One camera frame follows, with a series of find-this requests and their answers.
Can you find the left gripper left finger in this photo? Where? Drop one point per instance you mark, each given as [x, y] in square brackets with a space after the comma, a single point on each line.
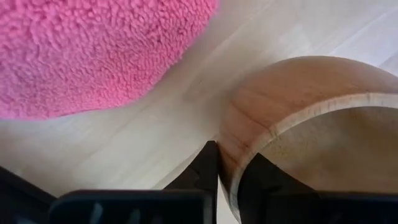
[205, 171]

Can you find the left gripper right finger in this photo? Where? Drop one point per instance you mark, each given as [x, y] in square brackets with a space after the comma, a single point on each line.
[261, 183]

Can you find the pink fluffy cloth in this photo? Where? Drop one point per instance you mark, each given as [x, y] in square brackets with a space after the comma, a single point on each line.
[93, 53]

